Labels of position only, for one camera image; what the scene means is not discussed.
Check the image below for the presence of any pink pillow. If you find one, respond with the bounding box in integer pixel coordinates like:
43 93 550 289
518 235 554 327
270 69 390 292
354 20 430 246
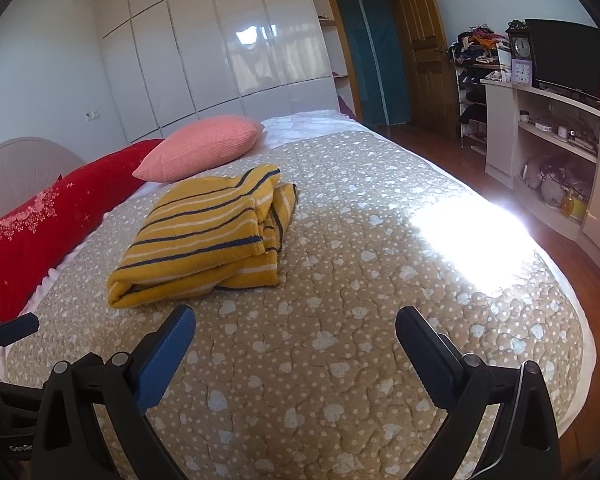
132 115 266 183

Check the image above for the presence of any pile of clothes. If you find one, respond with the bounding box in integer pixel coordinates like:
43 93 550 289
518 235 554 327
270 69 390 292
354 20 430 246
450 25 511 66

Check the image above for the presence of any red floral pillow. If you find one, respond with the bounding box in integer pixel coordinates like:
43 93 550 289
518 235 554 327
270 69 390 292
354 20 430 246
0 138 166 323

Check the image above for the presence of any shoe rack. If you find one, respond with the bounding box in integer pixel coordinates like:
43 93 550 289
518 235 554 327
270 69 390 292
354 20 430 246
450 45 506 156

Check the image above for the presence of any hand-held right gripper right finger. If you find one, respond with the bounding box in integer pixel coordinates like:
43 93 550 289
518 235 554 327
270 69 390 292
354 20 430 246
395 306 563 480

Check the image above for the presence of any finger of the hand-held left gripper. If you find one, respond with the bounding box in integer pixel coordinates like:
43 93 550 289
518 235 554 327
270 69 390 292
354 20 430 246
0 312 41 386

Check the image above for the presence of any white cabinet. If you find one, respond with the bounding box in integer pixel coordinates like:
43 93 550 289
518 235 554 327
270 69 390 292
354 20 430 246
480 77 600 278

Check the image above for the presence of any grey cloth bundle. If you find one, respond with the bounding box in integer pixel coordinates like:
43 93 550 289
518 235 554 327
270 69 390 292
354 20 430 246
522 155 591 206

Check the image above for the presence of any purple square clock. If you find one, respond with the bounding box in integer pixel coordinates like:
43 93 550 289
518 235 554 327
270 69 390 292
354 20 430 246
509 58 534 86

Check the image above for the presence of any white headboard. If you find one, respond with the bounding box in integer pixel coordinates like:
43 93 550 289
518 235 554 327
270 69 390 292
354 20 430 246
0 136 88 233

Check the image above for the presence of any white bed sheet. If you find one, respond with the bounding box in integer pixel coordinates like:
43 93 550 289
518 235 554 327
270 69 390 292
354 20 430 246
0 112 597 386

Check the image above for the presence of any black television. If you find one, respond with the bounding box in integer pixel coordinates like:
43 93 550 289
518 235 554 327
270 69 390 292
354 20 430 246
524 19 600 103

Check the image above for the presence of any yellow striped sweater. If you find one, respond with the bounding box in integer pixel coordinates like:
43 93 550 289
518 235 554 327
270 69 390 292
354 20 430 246
106 163 299 309

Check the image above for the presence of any beige dotted quilt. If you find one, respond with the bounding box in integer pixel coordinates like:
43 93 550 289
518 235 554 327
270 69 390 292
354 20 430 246
2 127 583 480

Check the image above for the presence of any teal door curtain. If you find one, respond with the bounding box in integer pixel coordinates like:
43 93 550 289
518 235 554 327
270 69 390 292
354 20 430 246
332 0 412 128

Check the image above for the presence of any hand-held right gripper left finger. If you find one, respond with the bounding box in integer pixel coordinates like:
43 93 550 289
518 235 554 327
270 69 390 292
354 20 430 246
30 304 197 480

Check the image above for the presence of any black ornate clock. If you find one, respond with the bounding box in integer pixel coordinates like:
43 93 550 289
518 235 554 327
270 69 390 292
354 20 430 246
506 20 535 61

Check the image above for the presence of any white glossy wardrobe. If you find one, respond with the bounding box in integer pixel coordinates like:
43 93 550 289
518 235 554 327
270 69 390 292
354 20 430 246
75 0 353 146

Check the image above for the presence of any wooden door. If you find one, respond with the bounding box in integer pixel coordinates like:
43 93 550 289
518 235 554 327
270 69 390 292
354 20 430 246
395 0 463 138

